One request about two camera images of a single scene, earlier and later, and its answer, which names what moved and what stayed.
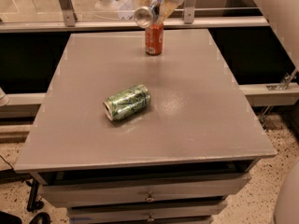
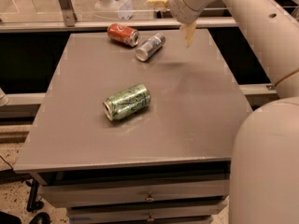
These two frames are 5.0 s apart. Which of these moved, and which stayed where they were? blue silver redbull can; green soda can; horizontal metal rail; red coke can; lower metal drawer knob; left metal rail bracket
Moved: blue silver redbull can; red coke can
Stayed: lower metal drawer knob; horizontal metal rail; left metal rail bracket; green soda can
